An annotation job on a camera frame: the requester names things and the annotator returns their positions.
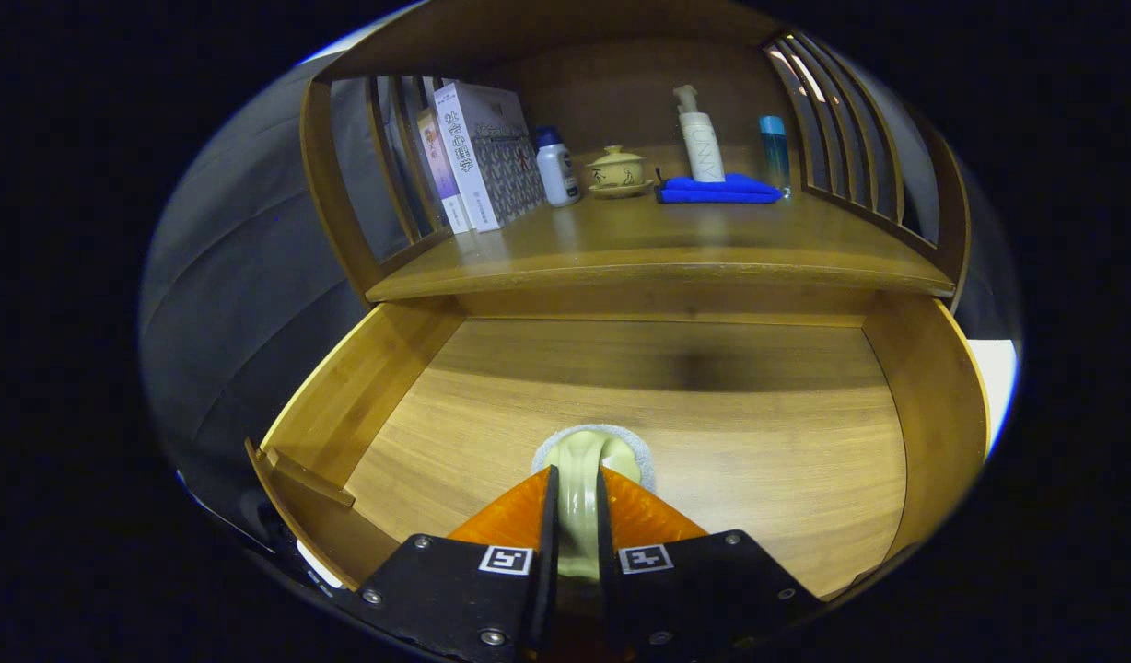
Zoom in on black backdrop cloth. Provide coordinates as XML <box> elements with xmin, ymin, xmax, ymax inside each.
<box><xmin>140</xmin><ymin>28</ymin><xmax>1025</xmax><ymax>553</ymax></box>

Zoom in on purple and white book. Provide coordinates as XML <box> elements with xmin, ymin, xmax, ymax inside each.
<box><xmin>416</xmin><ymin>108</ymin><xmax>472</xmax><ymax>235</ymax></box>

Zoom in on white patterned book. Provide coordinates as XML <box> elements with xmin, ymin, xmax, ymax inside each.
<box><xmin>434</xmin><ymin>81</ymin><xmax>548</xmax><ymax>233</ymax></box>

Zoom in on wooden drawer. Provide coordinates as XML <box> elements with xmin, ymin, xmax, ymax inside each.
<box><xmin>245</xmin><ymin>293</ymin><xmax>990</xmax><ymax>604</ymax></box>

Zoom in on white bottle with blue cap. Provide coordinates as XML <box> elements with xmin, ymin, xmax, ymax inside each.
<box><xmin>535</xmin><ymin>126</ymin><xmax>582</xmax><ymax>208</ymax></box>

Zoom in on pale green scrub brush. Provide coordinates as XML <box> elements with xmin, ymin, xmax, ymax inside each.
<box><xmin>531</xmin><ymin>424</ymin><xmax>657</xmax><ymax>583</ymax></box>

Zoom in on blue folded cloth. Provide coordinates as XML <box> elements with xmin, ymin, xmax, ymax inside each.
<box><xmin>656</xmin><ymin>172</ymin><xmax>784</xmax><ymax>205</ymax></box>

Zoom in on clear blue bottle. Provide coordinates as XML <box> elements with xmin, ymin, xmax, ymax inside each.
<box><xmin>759</xmin><ymin>115</ymin><xmax>792</xmax><ymax>199</ymax></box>

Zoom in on white pump bottle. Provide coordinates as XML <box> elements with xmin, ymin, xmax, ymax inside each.
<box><xmin>673</xmin><ymin>85</ymin><xmax>726</xmax><ymax>183</ymax></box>

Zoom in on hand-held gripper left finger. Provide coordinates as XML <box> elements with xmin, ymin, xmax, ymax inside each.
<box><xmin>358</xmin><ymin>465</ymin><xmax>559</xmax><ymax>662</ymax></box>

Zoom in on wooden countertop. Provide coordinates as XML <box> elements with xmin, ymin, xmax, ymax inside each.
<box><xmin>365</xmin><ymin>143</ymin><xmax>958</xmax><ymax>303</ymax></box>

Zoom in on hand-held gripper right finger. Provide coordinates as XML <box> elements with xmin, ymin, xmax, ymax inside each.
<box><xmin>595</xmin><ymin>465</ymin><xmax>824</xmax><ymax>657</ymax></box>

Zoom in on white plastic object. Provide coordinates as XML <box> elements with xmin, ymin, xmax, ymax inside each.
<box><xmin>294</xmin><ymin>537</ymin><xmax>345</xmax><ymax>592</ymax></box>

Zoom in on beige lidded teacup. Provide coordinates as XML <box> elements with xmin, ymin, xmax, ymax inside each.
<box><xmin>586</xmin><ymin>145</ymin><xmax>655</xmax><ymax>200</ymax></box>

